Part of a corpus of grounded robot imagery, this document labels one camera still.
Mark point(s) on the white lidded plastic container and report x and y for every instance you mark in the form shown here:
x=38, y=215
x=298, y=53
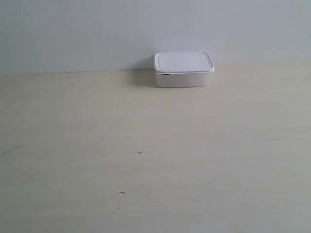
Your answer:
x=183, y=69

